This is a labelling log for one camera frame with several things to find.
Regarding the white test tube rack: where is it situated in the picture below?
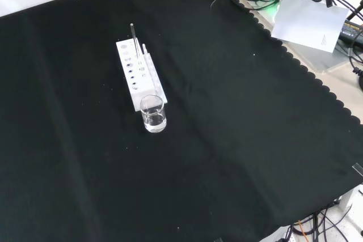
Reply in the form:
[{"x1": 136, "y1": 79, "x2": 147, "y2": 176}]
[{"x1": 115, "y1": 37, "x2": 168, "y2": 112}]

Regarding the glass beaker with water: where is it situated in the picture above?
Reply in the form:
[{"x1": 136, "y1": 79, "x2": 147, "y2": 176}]
[{"x1": 140, "y1": 95, "x2": 167, "y2": 134}]

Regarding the black bench cloth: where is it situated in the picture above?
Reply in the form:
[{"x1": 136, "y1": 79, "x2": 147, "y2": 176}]
[{"x1": 0, "y1": 0, "x2": 363, "y2": 242}]

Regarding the pale board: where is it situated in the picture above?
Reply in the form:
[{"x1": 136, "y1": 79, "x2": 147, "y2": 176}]
[{"x1": 271, "y1": 0, "x2": 351, "y2": 53}]

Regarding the black power adapter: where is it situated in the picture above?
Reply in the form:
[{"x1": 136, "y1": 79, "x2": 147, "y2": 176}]
[{"x1": 337, "y1": 18, "x2": 363, "y2": 52}]

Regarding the orange cable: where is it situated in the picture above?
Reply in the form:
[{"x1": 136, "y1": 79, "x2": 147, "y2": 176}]
[{"x1": 297, "y1": 219, "x2": 310, "y2": 242}]

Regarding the black floor cable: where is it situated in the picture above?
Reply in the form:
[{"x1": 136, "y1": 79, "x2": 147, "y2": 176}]
[{"x1": 310, "y1": 210, "x2": 320, "y2": 242}]

